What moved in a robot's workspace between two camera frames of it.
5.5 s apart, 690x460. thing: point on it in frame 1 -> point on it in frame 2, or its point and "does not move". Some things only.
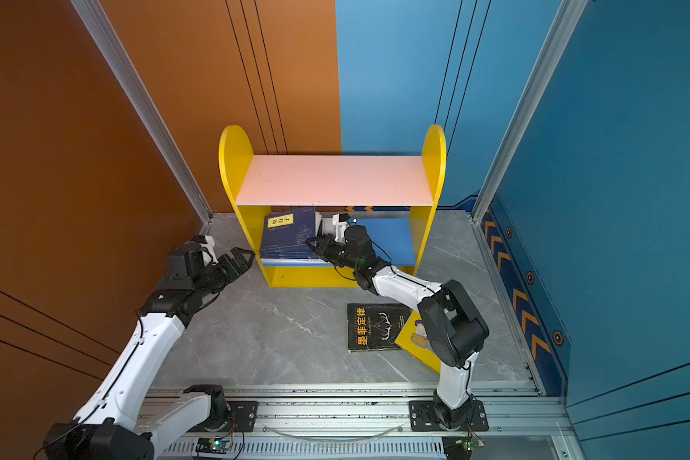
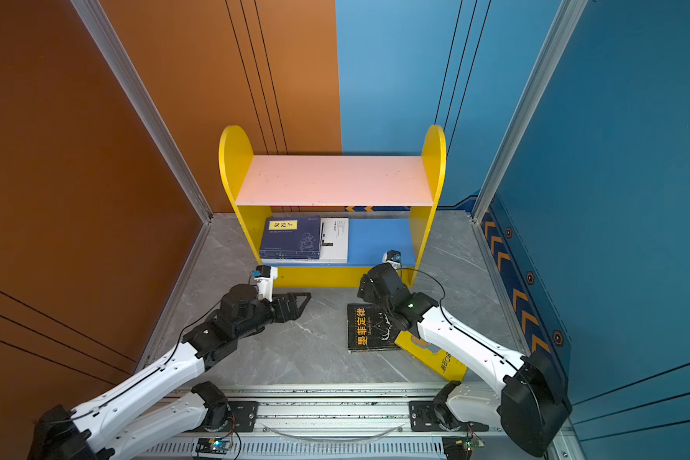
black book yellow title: x=375 y=325 does not move
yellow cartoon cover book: x=413 y=338 does not move
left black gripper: x=242 y=265 -> x=292 y=311
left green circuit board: x=216 y=445 does not move
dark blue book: x=285 y=234 does not move
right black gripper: x=328 y=243 -> x=366 y=287
